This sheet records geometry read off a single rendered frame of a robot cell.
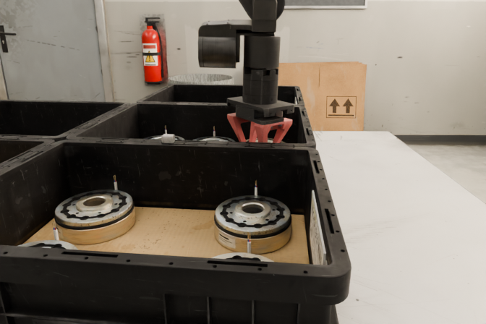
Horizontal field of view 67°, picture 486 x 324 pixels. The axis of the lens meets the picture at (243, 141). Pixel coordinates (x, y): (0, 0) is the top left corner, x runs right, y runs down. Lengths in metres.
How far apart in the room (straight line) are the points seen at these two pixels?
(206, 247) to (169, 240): 0.05
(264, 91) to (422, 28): 3.30
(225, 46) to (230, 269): 0.37
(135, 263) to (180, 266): 0.03
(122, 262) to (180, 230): 0.24
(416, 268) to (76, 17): 3.48
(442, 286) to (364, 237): 0.16
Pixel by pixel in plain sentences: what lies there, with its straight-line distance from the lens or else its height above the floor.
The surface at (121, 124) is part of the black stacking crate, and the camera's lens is 0.81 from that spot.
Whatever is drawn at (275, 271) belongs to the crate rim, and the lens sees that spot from 0.28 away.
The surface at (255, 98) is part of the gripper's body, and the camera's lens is 0.58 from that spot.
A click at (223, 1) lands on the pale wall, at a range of 3.50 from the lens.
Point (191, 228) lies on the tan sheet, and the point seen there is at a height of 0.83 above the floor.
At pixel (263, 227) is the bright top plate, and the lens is 0.47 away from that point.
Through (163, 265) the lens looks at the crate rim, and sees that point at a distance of 0.29.
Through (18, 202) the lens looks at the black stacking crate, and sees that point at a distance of 0.56.
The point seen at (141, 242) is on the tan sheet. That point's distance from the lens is 0.51.
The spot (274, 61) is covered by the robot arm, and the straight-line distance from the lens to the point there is 0.58.
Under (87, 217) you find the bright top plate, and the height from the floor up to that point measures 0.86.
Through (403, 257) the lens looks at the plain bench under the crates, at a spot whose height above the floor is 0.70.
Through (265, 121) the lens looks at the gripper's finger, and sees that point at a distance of 0.56.
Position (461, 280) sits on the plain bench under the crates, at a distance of 0.74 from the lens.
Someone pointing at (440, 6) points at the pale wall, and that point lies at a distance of 3.88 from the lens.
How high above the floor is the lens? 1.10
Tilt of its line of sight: 17 degrees down
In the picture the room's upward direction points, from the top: straight up
